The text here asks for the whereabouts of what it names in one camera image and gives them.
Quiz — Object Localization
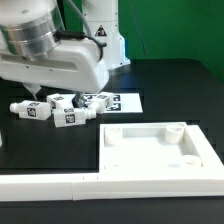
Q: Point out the white L-shaped fence wall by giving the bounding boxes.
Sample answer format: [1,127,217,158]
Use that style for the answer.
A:
[0,124,224,202]

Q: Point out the white sheet with tags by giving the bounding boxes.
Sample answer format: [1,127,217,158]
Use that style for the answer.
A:
[61,92,144,115]

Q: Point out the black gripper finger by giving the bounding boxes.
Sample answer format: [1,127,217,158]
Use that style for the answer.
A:
[23,83,41,99]
[73,92,86,108]

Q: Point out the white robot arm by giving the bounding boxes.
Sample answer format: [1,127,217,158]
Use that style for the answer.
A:
[0,0,130,96]

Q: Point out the black cable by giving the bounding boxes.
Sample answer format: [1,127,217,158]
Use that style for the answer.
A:
[54,29,108,63]

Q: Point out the white square table top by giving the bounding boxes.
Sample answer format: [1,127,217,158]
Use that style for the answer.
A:
[99,122,224,176]

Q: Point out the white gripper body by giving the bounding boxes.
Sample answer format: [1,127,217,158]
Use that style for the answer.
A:
[0,46,109,93]

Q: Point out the grey cable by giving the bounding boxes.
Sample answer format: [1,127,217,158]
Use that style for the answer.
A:
[66,0,93,38]

